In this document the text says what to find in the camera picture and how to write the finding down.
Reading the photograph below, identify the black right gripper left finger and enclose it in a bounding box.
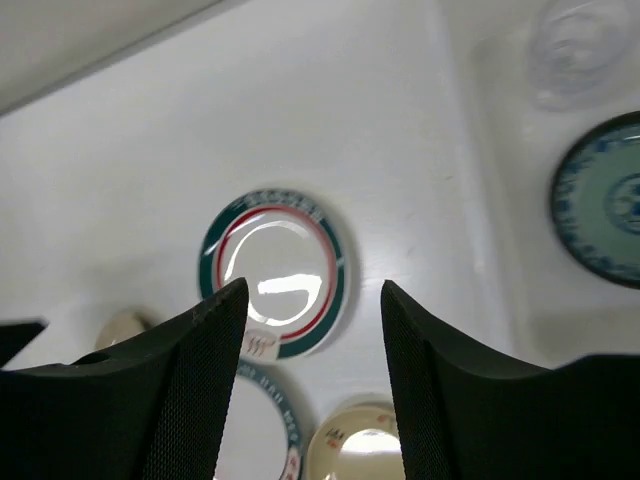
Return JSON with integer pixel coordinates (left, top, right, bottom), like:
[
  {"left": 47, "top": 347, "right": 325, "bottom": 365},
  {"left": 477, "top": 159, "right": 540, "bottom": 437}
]
[{"left": 1, "top": 279, "right": 249, "bottom": 479}]

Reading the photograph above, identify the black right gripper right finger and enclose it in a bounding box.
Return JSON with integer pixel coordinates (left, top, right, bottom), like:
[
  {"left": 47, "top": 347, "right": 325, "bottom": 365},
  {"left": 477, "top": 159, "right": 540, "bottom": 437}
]
[{"left": 381, "top": 281, "right": 639, "bottom": 479}]

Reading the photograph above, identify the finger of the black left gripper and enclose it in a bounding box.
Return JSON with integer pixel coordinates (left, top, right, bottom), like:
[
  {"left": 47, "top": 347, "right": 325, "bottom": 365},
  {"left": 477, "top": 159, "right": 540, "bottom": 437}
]
[{"left": 0, "top": 320, "right": 48, "bottom": 368}]

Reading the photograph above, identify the beige plate with black patch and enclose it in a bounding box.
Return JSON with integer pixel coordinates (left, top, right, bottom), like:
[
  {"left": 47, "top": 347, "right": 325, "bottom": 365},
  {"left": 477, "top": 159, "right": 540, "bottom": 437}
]
[{"left": 94, "top": 307, "right": 157, "bottom": 351}]

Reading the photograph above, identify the beige plate with calligraphy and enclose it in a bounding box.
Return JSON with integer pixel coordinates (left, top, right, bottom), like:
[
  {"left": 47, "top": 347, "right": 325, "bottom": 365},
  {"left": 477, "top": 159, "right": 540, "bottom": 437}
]
[{"left": 305, "top": 404, "right": 405, "bottom": 480}]

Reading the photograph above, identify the white plate teal lettered rim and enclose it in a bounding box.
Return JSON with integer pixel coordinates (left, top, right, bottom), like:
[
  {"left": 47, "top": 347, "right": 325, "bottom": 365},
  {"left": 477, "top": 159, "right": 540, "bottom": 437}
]
[{"left": 214, "top": 360, "right": 304, "bottom": 480}]

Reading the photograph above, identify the white plate green red rim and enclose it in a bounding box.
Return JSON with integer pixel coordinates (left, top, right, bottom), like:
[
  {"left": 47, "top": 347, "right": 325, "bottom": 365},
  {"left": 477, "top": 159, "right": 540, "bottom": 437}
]
[{"left": 198, "top": 188, "right": 351, "bottom": 364}]

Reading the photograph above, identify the blue floral small plate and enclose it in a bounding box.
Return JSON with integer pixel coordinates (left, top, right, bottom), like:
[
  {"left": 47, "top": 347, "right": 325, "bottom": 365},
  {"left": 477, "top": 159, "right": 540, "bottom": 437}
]
[{"left": 548, "top": 111, "right": 639, "bottom": 289}]

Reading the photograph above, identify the clear plastic cup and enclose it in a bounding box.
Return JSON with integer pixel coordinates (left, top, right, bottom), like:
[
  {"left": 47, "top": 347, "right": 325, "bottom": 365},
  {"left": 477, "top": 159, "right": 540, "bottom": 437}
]
[{"left": 525, "top": 1, "right": 639, "bottom": 111}]

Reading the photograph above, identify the translucent plastic bin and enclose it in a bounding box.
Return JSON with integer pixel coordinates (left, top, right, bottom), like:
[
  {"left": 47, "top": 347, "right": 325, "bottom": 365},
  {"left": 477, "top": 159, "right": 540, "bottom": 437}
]
[{"left": 441, "top": 1, "right": 639, "bottom": 367}]

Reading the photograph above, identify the aluminium table edge rail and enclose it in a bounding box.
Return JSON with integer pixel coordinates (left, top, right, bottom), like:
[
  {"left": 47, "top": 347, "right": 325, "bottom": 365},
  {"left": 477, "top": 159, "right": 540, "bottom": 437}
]
[{"left": 1, "top": 1, "right": 240, "bottom": 118}]

